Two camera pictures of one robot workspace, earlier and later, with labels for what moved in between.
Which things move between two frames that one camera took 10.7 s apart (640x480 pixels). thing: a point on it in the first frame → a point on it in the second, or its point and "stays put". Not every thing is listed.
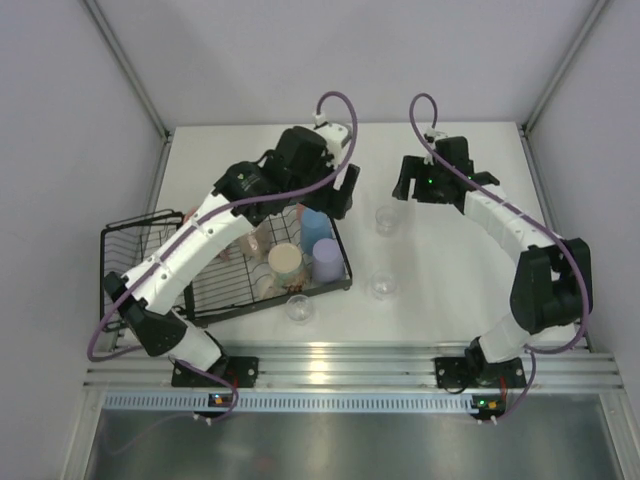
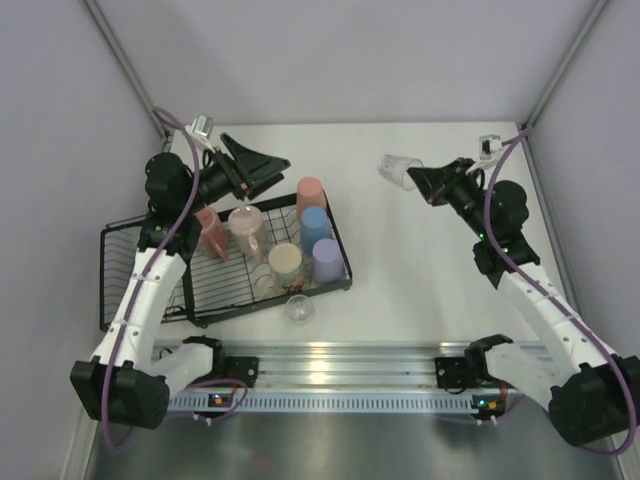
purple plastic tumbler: (327, 261) stays put
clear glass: (387, 221) → (394, 168)
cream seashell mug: (285, 264) stays put
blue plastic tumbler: (314, 226) stays put
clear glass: (299, 308) stays put
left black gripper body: (330, 200) → (239, 179)
